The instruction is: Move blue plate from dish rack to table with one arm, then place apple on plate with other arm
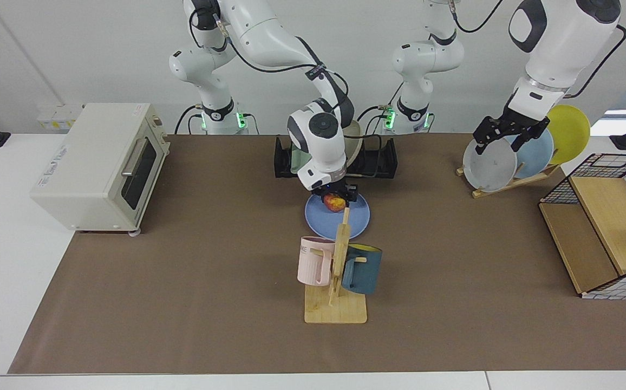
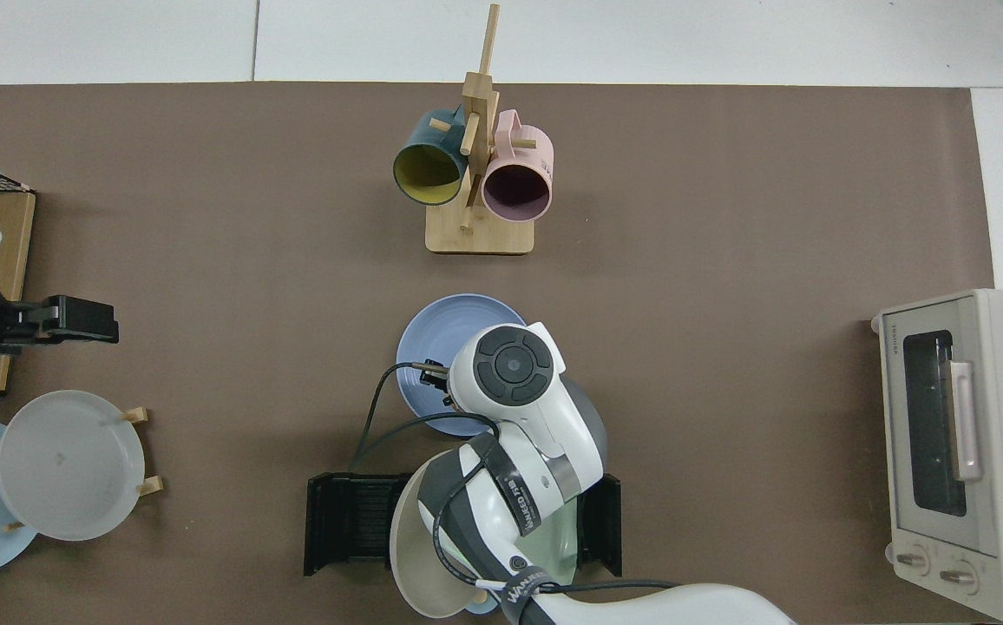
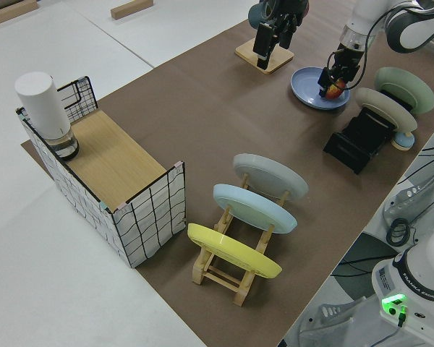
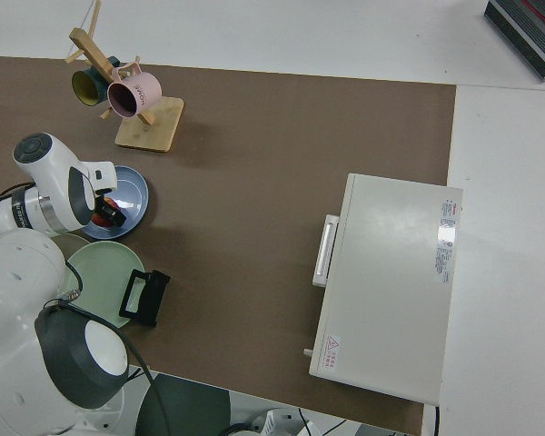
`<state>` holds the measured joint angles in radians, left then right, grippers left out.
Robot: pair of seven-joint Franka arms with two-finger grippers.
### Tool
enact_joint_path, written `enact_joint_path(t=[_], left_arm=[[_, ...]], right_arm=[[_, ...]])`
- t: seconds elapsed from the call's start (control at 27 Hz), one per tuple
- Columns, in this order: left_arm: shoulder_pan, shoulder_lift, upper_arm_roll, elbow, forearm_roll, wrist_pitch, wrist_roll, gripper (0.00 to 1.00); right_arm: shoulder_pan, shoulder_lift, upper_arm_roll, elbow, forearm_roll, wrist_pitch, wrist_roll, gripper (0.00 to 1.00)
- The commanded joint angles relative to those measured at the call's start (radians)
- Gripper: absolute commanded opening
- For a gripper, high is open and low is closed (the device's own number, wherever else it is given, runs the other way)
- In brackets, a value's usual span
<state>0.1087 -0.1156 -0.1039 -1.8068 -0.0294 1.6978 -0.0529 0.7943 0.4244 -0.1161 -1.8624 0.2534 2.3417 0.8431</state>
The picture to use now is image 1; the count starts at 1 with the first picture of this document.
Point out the wooden plate rack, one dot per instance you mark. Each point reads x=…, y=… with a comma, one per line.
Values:
x=508, y=186

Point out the pale green plate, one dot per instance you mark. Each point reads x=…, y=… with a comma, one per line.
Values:
x=298, y=162

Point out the dark blue mug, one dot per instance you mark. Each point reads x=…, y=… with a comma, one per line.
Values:
x=364, y=273

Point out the light blue plate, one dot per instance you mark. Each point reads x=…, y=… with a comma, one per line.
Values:
x=535, y=157

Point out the pale toaster oven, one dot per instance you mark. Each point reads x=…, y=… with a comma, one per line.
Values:
x=85, y=173

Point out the yellow plate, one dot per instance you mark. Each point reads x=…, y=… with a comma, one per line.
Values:
x=570, y=132

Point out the white wall socket box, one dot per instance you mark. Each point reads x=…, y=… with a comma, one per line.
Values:
x=56, y=118

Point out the beige plate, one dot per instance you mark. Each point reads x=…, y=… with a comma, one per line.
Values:
x=354, y=146

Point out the grey plate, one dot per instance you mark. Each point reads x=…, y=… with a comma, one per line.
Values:
x=489, y=168

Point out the wooden cup stand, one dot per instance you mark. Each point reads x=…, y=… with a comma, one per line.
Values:
x=340, y=311

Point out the pink mug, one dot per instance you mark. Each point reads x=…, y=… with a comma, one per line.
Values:
x=313, y=262

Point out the brown table cloth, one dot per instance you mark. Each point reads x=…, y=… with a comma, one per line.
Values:
x=210, y=325

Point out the red yellow apple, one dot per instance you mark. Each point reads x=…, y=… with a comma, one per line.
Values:
x=334, y=203

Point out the black dish rack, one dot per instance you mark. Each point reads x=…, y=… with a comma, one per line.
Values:
x=378, y=162

